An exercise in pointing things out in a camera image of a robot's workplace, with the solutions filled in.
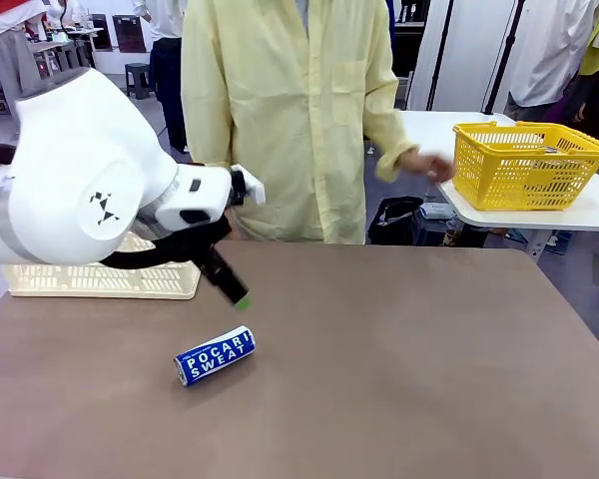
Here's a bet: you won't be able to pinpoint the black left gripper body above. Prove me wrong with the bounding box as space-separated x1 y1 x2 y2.
139 212 235 268

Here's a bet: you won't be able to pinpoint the blue Pocari Sweat can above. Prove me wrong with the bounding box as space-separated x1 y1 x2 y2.
173 324 257 388

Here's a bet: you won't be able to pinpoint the person's left forearm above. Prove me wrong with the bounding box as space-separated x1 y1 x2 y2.
366 94 421 182

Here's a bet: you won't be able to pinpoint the cream folding shopping basket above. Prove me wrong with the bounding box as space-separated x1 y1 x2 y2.
3 232 202 301

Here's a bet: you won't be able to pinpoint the yellow plastic basket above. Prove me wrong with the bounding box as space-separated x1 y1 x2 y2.
451 121 599 212

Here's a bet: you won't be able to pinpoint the person's left hand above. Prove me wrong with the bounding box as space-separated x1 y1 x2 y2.
400 149 456 185

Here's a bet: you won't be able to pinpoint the person in yellow shirt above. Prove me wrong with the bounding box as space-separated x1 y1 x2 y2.
181 0 421 245

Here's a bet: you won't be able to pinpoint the bystander white shirt dark trousers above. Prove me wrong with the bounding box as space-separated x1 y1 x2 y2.
132 0 191 154

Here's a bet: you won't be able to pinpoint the dark plastic stool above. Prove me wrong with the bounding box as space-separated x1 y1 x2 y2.
125 63 154 100

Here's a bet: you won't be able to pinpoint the black bag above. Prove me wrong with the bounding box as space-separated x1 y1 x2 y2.
367 197 426 245

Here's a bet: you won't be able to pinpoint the white wipes packet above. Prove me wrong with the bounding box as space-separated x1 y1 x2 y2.
418 202 456 221

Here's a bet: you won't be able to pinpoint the white-legged work desk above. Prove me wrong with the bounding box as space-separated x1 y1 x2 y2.
28 27 104 76

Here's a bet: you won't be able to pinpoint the bystander red top grey trousers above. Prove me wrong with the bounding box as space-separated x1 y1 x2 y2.
0 0 49 104

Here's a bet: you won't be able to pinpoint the dark shelf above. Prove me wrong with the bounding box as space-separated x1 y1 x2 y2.
389 0 431 81

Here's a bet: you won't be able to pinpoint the black tripod pole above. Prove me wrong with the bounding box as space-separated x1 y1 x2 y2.
482 0 528 116
425 0 456 112

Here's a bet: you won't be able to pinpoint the white side table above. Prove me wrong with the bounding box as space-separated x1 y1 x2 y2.
393 110 599 261

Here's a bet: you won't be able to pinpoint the bystander in white shirt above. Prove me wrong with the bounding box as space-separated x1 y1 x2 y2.
503 0 599 124

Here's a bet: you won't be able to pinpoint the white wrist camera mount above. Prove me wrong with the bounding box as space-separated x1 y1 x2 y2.
229 163 268 208

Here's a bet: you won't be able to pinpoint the dark wall panel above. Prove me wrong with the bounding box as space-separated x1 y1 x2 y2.
112 14 147 54
89 13 114 52

